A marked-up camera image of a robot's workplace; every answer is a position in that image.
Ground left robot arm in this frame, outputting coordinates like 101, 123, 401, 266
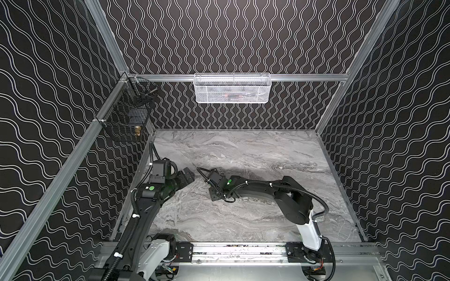
88, 144, 195, 281

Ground white mesh wall basket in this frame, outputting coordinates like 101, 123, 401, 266
193, 73, 272, 104

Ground black wire wall basket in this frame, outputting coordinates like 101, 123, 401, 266
96, 72, 159, 144

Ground brass padlock in basket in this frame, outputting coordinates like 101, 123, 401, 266
134, 126, 142, 138

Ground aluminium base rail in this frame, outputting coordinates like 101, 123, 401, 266
98, 240, 382, 265

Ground items in white basket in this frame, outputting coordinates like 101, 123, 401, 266
206, 91, 259, 103

